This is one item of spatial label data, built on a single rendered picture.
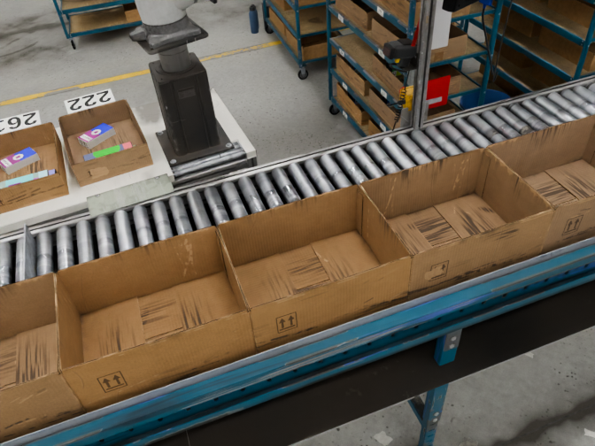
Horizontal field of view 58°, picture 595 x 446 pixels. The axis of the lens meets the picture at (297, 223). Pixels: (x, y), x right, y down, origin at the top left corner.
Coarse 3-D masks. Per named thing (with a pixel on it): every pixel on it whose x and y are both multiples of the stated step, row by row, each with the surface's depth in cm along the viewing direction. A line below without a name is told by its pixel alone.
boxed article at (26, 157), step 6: (24, 150) 212; (30, 150) 212; (12, 156) 210; (18, 156) 210; (24, 156) 209; (30, 156) 209; (36, 156) 211; (0, 162) 207; (6, 162) 207; (12, 162) 207; (18, 162) 207; (24, 162) 208; (30, 162) 210; (6, 168) 204; (12, 168) 206; (18, 168) 208
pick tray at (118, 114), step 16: (80, 112) 221; (96, 112) 224; (112, 112) 227; (128, 112) 228; (64, 128) 222; (80, 128) 225; (128, 128) 225; (80, 144) 219; (112, 144) 217; (144, 144) 200; (80, 160) 210; (96, 160) 195; (112, 160) 198; (128, 160) 201; (144, 160) 204; (80, 176) 196; (96, 176) 199; (112, 176) 202
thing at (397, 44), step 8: (400, 40) 195; (408, 40) 195; (384, 48) 195; (392, 48) 191; (400, 48) 192; (408, 48) 193; (416, 48) 194; (392, 56) 193; (400, 56) 194; (408, 56) 195; (400, 64) 198; (408, 64) 199
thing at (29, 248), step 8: (24, 224) 176; (24, 232) 173; (24, 240) 171; (32, 240) 178; (24, 248) 168; (32, 248) 176; (24, 256) 165; (32, 256) 173; (24, 264) 163; (32, 264) 170; (24, 272) 160; (32, 272) 168
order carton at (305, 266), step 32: (352, 192) 143; (224, 224) 135; (256, 224) 138; (288, 224) 143; (320, 224) 147; (352, 224) 151; (384, 224) 132; (256, 256) 146; (288, 256) 147; (320, 256) 146; (352, 256) 145; (384, 256) 138; (256, 288) 139; (288, 288) 138; (320, 288) 118; (352, 288) 122; (384, 288) 126; (256, 320) 117; (288, 320) 121; (320, 320) 125
